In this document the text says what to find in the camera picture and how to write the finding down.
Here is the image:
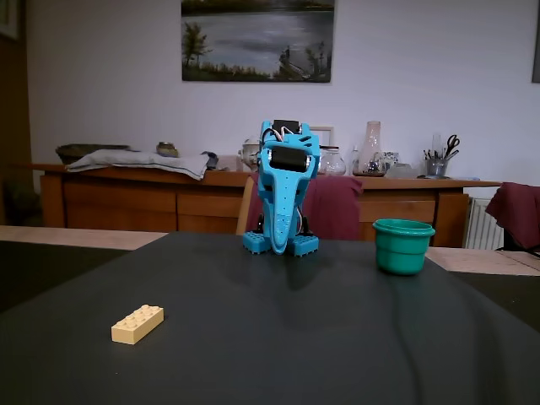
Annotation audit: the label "black handled scissors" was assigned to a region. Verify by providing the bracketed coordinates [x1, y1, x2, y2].
[442, 134, 461, 160]

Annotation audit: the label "lake landscape painting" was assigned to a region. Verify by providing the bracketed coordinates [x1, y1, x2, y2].
[181, 0, 337, 84]

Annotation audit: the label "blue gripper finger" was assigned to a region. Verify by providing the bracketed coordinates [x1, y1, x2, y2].
[260, 145, 321, 256]

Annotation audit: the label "round glass vase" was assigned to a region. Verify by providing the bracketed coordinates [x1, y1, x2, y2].
[318, 145, 348, 176]

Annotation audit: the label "wooden chair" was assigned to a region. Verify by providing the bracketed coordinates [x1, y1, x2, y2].
[235, 175, 257, 236]

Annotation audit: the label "white ceramic tureen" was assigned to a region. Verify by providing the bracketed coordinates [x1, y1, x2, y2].
[240, 135, 262, 172]

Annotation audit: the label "white radiator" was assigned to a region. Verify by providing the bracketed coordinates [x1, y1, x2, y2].
[463, 196, 505, 251]

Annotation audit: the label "grey pen holder cup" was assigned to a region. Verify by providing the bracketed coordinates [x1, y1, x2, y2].
[424, 158, 449, 178]

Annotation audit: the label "teal plastic cup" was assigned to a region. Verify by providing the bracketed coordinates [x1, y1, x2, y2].
[372, 218, 436, 277]

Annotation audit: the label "tall glass flask vase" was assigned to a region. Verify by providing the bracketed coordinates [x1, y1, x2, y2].
[352, 121, 388, 177]

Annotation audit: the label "cream lego brick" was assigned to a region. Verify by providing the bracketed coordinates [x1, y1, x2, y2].
[111, 303, 165, 346]

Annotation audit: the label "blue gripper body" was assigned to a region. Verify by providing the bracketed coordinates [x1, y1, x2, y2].
[263, 125, 322, 170]

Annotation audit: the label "dark wall frame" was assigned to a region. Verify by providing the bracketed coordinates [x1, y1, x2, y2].
[532, 8, 540, 84]

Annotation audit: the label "white picture frame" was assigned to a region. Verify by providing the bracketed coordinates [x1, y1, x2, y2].
[310, 125, 335, 149]

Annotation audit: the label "wooden sideboard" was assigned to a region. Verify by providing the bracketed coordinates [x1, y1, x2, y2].
[31, 163, 503, 248]

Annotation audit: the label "grey table mat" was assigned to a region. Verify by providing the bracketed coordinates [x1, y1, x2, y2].
[0, 230, 540, 405]

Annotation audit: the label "clear crystal ornament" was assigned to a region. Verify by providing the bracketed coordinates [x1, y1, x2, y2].
[386, 163, 419, 179]

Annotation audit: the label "small ceramic bowl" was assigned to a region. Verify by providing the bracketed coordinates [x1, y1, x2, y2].
[155, 141, 181, 158]

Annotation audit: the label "grey folded cloth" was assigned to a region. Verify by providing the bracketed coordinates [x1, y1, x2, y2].
[65, 148, 212, 181]

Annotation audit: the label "dark wide bowl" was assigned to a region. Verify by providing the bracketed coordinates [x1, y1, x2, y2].
[56, 143, 132, 165]

